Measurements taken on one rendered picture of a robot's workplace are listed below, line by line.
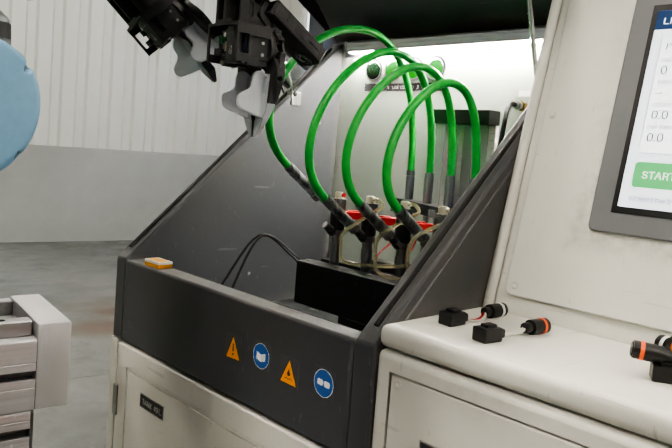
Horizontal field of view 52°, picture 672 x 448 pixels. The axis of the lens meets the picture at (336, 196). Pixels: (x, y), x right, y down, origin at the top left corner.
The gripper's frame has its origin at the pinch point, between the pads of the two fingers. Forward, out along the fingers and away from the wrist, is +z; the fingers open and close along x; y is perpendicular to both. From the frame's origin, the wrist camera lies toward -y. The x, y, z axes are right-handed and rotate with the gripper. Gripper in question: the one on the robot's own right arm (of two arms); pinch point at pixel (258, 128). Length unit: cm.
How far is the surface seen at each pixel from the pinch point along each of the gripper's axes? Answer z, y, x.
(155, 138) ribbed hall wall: 5, -335, -624
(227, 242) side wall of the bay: 24, -27, -43
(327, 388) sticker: 34.0, -3.0, 15.1
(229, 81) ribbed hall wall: -69, -422, -612
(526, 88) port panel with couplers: -12, -57, 8
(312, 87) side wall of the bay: -12, -48, -43
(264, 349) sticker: 32.3, -3.0, 1.3
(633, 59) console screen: -13, -34, 38
